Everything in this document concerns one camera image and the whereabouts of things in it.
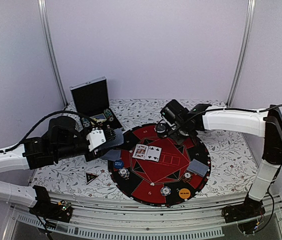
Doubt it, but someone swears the clear dealer button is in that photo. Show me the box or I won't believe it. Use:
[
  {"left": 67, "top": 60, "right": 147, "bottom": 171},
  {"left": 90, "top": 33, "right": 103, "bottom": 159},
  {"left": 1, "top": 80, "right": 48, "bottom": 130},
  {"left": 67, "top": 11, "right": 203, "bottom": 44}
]
[{"left": 155, "top": 123, "right": 168, "bottom": 134}]

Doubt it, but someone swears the single blue playing card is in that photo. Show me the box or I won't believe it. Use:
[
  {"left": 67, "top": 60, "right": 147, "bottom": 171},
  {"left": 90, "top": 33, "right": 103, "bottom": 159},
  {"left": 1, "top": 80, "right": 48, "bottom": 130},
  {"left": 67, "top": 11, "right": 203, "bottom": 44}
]
[{"left": 186, "top": 159, "right": 209, "bottom": 177}]

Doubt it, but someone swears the face-up clubs card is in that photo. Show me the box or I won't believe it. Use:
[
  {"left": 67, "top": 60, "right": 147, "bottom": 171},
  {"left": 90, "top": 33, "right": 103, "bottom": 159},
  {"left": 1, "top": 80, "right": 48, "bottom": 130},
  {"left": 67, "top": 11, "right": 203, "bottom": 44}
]
[{"left": 145, "top": 146, "right": 162, "bottom": 162}]

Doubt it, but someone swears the red poker chip stack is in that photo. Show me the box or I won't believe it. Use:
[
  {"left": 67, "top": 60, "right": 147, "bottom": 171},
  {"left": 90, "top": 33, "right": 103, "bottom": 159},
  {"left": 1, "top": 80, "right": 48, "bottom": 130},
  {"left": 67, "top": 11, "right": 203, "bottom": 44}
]
[{"left": 182, "top": 171, "right": 192, "bottom": 183}]

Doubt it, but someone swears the face-up king card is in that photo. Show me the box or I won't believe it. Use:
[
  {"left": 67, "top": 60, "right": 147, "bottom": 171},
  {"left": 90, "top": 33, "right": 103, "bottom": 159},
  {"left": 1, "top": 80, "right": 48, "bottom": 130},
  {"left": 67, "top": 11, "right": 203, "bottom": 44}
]
[{"left": 132, "top": 144, "right": 149, "bottom": 160}]

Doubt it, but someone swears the blue small blind button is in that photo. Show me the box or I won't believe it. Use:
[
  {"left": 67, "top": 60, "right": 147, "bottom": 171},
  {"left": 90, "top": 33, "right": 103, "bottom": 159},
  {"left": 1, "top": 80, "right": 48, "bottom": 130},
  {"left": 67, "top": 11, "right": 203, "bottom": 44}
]
[{"left": 113, "top": 159, "right": 124, "bottom": 169}]

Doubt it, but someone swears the orange big blind button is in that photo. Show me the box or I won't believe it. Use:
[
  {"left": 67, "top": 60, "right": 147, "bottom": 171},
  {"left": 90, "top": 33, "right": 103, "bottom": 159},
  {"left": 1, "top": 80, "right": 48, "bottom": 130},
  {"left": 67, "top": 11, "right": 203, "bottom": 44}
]
[{"left": 178, "top": 188, "right": 191, "bottom": 200}]

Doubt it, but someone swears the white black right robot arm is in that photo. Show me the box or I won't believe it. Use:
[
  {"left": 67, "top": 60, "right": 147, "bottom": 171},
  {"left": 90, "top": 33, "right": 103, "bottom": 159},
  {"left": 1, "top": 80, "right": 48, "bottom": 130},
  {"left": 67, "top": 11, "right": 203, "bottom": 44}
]
[{"left": 160, "top": 99, "right": 282, "bottom": 218}]

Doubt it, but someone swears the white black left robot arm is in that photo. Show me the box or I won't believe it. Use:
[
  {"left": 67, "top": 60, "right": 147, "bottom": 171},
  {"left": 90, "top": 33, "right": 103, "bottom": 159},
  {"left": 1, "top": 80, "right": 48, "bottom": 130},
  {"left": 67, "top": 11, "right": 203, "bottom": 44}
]
[{"left": 0, "top": 116, "right": 107, "bottom": 217}]

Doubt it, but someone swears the boxed playing card deck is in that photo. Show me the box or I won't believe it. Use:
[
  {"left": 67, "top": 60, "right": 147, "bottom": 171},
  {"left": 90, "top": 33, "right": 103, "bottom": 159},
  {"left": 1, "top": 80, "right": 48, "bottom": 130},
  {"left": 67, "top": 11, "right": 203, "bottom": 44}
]
[{"left": 91, "top": 113, "right": 107, "bottom": 123}]

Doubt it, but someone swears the aluminium poker chip case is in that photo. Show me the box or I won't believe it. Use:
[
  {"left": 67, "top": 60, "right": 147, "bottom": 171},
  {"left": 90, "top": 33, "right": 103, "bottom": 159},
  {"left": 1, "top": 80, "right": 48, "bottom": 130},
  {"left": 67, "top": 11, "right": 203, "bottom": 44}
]
[{"left": 70, "top": 76, "right": 123, "bottom": 129}]

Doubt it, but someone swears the black triangular card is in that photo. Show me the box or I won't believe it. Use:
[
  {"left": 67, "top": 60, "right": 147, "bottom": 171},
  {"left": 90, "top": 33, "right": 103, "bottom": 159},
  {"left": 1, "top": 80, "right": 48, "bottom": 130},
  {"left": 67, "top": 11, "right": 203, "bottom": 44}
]
[{"left": 85, "top": 173, "right": 98, "bottom": 185}]

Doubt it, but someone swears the right poker chip row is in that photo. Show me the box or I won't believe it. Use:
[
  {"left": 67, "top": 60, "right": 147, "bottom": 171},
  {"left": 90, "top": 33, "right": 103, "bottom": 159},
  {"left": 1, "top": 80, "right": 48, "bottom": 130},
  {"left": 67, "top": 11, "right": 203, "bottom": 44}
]
[{"left": 103, "top": 108, "right": 115, "bottom": 122}]

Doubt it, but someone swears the round red black poker mat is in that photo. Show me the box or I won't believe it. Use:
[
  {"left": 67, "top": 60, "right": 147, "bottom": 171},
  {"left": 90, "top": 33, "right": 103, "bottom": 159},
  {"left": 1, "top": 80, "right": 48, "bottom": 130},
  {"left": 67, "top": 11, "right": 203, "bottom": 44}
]
[{"left": 107, "top": 123, "right": 211, "bottom": 207}]

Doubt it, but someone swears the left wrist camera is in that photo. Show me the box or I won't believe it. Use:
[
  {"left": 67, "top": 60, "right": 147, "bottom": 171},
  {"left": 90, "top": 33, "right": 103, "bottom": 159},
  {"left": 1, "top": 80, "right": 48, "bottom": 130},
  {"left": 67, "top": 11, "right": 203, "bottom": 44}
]
[{"left": 86, "top": 128, "right": 106, "bottom": 152}]

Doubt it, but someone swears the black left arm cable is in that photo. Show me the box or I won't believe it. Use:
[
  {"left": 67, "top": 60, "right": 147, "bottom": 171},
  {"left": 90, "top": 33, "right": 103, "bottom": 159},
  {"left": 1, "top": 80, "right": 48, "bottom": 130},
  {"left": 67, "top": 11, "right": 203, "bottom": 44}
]
[{"left": 0, "top": 109, "right": 102, "bottom": 153}]

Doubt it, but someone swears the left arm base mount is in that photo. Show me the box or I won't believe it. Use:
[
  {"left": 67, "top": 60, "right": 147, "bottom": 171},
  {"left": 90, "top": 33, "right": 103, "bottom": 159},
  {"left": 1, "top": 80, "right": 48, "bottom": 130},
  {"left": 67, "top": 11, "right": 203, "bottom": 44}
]
[{"left": 29, "top": 185, "right": 73, "bottom": 223}]

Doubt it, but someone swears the aluminium front rail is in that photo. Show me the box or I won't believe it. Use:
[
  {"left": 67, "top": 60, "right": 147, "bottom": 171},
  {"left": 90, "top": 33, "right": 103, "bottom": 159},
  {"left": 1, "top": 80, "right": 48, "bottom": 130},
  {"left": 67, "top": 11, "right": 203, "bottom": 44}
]
[{"left": 2, "top": 192, "right": 282, "bottom": 240}]

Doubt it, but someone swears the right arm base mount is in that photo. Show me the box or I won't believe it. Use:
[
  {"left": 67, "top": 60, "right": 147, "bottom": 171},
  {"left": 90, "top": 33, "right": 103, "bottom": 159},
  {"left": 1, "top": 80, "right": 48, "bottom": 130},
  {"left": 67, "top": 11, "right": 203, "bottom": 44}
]
[{"left": 221, "top": 197, "right": 266, "bottom": 235}]

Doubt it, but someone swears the left aluminium frame post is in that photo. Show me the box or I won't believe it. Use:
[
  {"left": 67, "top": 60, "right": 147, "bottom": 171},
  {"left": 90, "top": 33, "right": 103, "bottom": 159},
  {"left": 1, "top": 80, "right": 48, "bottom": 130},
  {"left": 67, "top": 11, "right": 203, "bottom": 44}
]
[{"left": 37, "top": 0, "right": 68, "bottom": 107}]

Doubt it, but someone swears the aluminium frame post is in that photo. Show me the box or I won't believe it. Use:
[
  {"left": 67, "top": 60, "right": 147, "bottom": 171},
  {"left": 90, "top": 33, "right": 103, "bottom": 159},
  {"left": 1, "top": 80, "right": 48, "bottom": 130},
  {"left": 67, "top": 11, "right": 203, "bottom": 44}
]
[
  {"left": 37, "top": 0, "right": 68, "bottom": 107},
  {"left": 226, "top": 0, "right": 256, "bottom": 107}
]

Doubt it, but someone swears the right aluminium frame post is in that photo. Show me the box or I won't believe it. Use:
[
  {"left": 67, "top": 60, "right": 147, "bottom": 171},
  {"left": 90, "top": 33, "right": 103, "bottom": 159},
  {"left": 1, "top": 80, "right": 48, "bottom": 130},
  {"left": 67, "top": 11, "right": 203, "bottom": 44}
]
[{"left": 226, "top": 0, "right": 256, "bottom": 107}]

